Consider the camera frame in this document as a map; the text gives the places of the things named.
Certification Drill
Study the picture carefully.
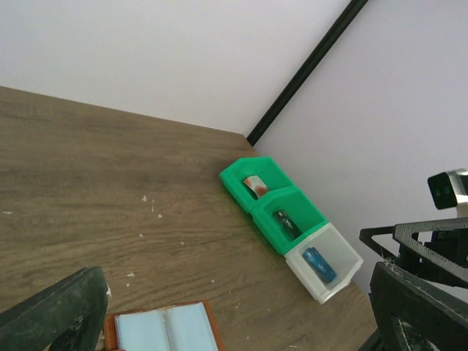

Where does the blue card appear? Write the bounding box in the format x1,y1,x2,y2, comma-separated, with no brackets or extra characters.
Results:
302,247,337,284

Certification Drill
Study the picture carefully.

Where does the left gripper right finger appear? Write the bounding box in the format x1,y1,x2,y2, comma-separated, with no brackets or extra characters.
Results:
368,261,467,350

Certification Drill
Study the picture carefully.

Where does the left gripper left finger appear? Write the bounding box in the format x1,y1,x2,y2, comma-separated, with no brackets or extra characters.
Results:
1,266,108,350

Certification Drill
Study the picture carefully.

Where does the green bin far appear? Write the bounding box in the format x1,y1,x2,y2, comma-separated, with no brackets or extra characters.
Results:
219,156,294,213

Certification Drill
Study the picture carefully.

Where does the black card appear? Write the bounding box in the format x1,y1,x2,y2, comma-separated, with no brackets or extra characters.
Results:
273,210,302,241

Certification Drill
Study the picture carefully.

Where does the green bin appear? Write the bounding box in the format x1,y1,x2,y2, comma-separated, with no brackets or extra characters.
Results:
219,156,294,213
251,186,328,256

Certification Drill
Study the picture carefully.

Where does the white bin near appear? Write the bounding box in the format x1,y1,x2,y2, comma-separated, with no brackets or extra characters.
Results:
285,223,363,304

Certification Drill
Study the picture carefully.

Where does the right black frame post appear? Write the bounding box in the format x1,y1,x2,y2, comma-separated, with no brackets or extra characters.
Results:
246,0,369,146

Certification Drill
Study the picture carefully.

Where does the red white card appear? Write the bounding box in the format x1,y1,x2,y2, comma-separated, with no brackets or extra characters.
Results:
243,175,269,199

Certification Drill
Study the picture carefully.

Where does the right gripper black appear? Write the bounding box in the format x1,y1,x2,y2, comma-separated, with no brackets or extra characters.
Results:
359,217,467,288

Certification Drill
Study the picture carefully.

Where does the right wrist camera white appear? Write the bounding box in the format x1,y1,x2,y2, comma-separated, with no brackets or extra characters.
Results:
427,168,467,218

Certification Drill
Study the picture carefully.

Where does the green bin middle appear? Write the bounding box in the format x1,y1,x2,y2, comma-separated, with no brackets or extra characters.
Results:
251,186,328,256

